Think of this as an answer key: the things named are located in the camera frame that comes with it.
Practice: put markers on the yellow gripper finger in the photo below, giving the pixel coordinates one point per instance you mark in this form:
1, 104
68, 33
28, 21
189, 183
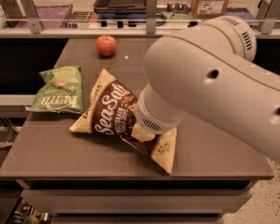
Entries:
141, 134

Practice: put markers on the brown sea salt chip bag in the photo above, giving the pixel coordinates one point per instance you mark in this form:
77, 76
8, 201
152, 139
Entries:
111, 112

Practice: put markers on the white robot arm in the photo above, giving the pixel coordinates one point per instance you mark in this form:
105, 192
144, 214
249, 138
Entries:
208, 71

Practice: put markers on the green Kettle chip bag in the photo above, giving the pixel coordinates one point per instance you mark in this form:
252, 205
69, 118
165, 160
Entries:
62, 91

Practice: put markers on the red apple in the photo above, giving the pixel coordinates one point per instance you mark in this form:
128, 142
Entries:
106, 45

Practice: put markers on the items in lower bin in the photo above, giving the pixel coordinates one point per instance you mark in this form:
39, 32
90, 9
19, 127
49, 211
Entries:
27, 214

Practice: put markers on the purple plastic crate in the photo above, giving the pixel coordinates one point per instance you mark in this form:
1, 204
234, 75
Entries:
54, 16

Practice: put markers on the cardboard box with label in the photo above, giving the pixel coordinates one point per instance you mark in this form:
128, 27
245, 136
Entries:
202, 9

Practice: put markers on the middle metal rail bracket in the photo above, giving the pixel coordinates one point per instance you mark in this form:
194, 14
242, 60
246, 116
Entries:
151, 16

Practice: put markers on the metal rail bracket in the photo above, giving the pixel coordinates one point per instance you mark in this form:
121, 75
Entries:
151, 16
31, 15
267, 15

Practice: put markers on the left metal rail bracket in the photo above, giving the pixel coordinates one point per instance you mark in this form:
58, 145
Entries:
31, 15

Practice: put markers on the right metal rail bracket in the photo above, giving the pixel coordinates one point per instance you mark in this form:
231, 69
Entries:
267, 15

